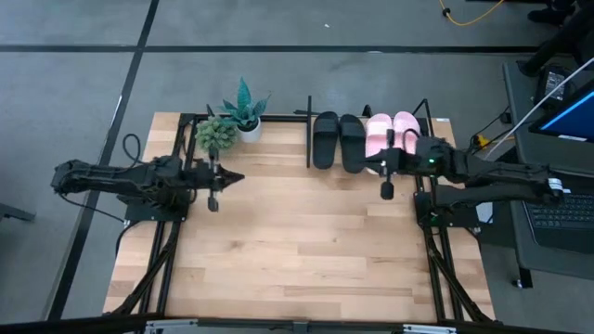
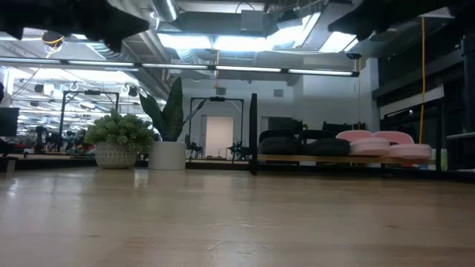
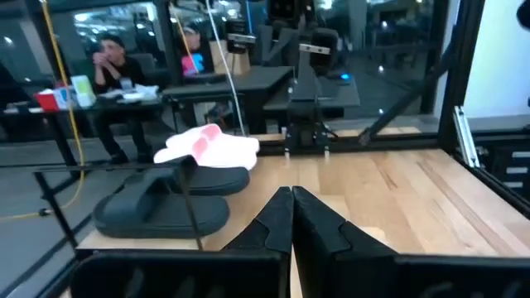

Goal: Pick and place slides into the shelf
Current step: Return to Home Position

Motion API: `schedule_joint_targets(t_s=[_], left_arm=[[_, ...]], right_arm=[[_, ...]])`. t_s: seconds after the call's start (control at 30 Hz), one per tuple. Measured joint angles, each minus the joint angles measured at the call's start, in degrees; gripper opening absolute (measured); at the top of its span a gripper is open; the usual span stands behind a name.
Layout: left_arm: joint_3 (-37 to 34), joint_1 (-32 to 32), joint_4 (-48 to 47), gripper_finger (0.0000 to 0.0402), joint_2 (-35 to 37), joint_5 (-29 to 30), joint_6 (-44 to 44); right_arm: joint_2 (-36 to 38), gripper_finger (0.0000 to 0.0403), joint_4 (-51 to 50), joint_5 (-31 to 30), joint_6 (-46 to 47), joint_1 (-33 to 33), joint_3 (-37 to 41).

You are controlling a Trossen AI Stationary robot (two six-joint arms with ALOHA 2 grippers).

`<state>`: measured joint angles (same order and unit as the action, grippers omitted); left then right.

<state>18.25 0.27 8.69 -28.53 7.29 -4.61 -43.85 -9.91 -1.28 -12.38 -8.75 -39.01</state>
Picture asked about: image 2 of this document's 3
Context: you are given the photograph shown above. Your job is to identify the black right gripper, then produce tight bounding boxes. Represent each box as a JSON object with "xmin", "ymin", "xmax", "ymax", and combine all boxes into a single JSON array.
[{"xmin": 327, "ymin": 0, "xmax": 475, "ymax": 42}]

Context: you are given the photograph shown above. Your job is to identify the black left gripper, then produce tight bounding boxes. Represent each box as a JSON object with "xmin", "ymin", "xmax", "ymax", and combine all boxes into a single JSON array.
[{"xmin": 0, "ymin": 0, "xmax": 150, "ymax": 53}]

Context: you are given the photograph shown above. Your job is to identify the pink slide sandal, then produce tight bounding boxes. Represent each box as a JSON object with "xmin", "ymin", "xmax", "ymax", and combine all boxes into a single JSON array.
[
  {"xmin": 373, "ymin": 131, "xmax": 433, "ymax": 160},
  {"xmin": 335, "ymin": 129, "xmax": 391, "ymax": 156}
]

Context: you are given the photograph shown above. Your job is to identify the black slide sandal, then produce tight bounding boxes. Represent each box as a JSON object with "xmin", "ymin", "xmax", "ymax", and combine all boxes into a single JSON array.
[
  {"xmin": 258, "ymin": 129, "xmax": 302, "ymax": 156},
  {"xmin": 296, "ymin": 129, "xmax": 351, "ymax": 156}
]

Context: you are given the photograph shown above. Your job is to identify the black monitor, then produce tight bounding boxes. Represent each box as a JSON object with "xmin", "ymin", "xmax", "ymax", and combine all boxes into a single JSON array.
[{"xmin": 0, "ymin": 107, "xmax": 20, "ymax": 137}]

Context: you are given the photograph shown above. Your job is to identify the grey ceiling box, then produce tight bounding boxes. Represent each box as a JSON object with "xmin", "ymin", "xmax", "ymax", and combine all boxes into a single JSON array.
[{"xmin": 240, "ymin": 10, "xmax": 265, "ymax": 33}]

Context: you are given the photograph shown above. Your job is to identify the round green plant patterned pot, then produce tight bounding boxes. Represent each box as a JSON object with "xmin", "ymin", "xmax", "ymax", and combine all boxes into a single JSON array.
[{"xmin": 84, "ymin": 108, "xmax": 155, "ymax": 170}]

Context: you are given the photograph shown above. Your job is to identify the long tube light bar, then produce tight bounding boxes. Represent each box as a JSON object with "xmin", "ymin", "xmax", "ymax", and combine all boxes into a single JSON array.
[{"xmin": 0, "ymin": 56, "xmax": 360, "ymax": 78}]

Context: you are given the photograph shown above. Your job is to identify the spiky leaf plant white pot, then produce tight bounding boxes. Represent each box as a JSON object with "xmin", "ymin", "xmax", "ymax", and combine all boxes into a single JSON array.
[{"xmin": 137, "ymin": 76, "xmax": 207, "ymax": 171}]

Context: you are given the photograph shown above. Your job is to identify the white door panel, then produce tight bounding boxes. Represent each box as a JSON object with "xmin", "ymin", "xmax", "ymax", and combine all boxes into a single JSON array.
[{"xmin": 202, "ymin": 115, "xmax": 235, "ymax": 159}]

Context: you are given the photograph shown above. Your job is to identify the yellow hanging cable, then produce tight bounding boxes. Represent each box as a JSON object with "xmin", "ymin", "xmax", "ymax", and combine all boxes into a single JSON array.
[{"xmin": 420, "ymin": 16, "xmax": 427, "ymax": 145}]

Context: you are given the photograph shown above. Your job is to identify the distant black rig frame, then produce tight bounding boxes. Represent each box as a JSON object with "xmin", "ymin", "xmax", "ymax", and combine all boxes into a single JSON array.
[
  {"xmin": 188, "ymin": 96, "xmax": 245, "ymax": 160},
  {"xmin": 59, "ymin": 90, "xmax": 120, "ymax": 159}
]

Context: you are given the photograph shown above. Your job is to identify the wooden shelf with black frame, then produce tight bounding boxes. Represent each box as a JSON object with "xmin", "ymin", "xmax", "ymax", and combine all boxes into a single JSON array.
[{"xmin": 249, "ymin": 92, "xmax": 445, "ymax": 176}]

